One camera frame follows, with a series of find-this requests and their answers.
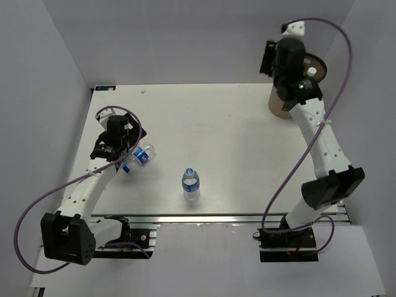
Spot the lying green-label bottle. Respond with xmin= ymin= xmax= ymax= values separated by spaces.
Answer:
xmin=120 ymin=150 xmax=133 ymax=166

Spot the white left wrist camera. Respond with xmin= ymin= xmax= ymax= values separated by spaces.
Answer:
xmin=95 ymin=108 xmax=116 ymax=130

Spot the blue-label bottle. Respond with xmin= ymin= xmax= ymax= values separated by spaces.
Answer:
xmin=181 ymin=168 xmax=200 ymax=201

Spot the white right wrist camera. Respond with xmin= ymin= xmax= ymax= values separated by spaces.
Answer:
xmin=281 ymin=21 xmax=305 ymax=39

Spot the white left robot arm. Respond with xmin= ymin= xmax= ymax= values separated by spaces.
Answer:
xmin=40 ymin=113 xmax=146 ymax=265

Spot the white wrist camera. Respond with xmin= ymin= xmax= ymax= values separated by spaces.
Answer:
xmin=281 ymin=21 xmax=305 ymax=39
xmin=95 ymin=108 xmax=116 ymax=130

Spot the white-cap water bottle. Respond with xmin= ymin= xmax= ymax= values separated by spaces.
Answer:
xmin=306 ymin=67 xmax=317 ymax=77

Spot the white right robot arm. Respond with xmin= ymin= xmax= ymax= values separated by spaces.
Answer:
xmin=260 ymin=37 xmax=365 ymax=247

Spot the brown cylindrical paper bin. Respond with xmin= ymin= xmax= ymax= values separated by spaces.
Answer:
xmin=267 ymin=51 xmax=328 ymax=120

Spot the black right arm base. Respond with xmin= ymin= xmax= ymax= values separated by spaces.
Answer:
xmin=252 ymin=228 xmax=319 ymax=263

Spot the lying Pepsi-label bottle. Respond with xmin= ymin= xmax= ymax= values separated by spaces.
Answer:
xmin=121 ymin=142 xmax=157 ymax=174

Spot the small blue table label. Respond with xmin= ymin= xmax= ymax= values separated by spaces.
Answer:
xmin=94 ymin=85 xmax=116 ymax=92

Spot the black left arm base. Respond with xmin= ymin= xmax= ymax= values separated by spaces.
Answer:
xmin=89 ymin=215 xmax=157 ymax=259

